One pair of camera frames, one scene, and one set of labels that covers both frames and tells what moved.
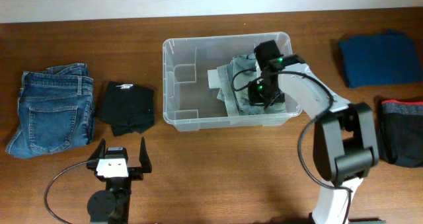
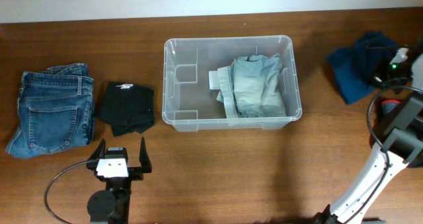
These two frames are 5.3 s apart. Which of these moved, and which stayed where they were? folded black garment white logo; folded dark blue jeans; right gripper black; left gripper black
Moved: right gripper black
Stayed: folded dark blue jeans; folded black garment white logo; left gripper black
